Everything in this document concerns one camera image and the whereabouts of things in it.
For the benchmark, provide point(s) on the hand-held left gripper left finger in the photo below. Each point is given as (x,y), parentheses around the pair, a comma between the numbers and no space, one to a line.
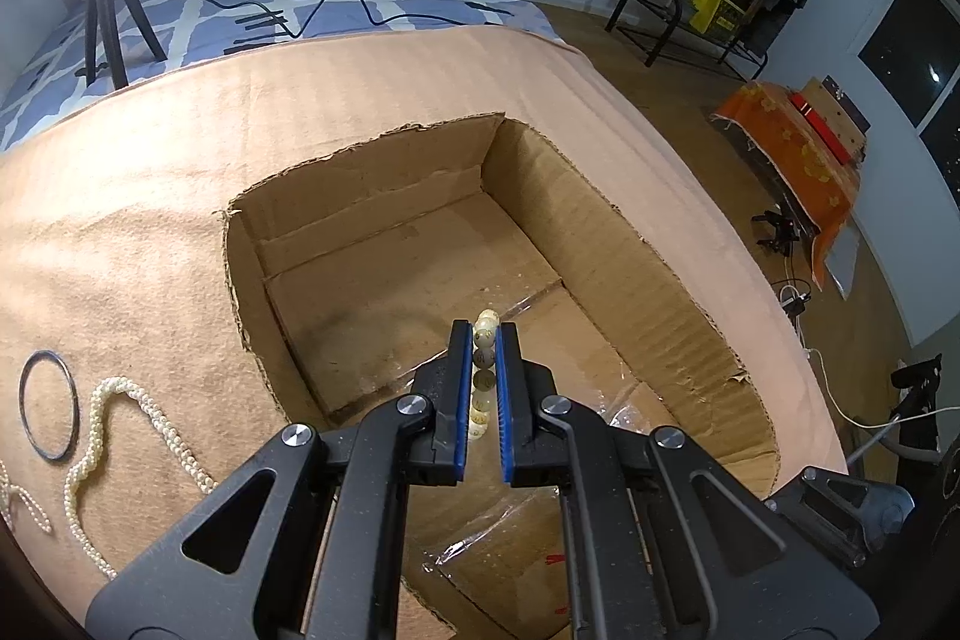
(460,400)

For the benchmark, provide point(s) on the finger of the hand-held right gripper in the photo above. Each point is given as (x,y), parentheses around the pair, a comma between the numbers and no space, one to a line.
(840,512)

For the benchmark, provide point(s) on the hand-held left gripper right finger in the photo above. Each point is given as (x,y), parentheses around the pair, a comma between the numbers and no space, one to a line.
(508,400)

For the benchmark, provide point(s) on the cardboard box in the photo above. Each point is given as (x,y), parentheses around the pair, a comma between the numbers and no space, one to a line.
(375,295)

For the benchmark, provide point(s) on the dark bangle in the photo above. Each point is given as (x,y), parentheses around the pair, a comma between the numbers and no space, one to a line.
(22,411)

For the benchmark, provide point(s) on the black floor stand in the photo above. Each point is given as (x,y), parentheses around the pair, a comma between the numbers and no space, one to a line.
(919,407)

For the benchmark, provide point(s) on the small black floor device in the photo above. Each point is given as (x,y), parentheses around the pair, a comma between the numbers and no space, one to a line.
(776,231)

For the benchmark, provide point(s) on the orange cloth covered table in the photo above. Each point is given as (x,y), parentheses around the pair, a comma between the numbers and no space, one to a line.
(795,160)

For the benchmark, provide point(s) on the red bar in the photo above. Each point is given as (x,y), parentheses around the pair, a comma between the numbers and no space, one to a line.
(825,134)

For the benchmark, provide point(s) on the wooden box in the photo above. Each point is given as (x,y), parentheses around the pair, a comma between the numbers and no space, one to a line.
(829,111)

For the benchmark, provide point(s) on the yellow box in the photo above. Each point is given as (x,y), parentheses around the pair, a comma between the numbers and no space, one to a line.
(712,6)

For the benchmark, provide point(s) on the window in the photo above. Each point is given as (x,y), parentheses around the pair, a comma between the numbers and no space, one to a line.
(915,70)

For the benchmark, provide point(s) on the black light tripod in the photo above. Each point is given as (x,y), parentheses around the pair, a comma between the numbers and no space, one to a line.
(105,10)

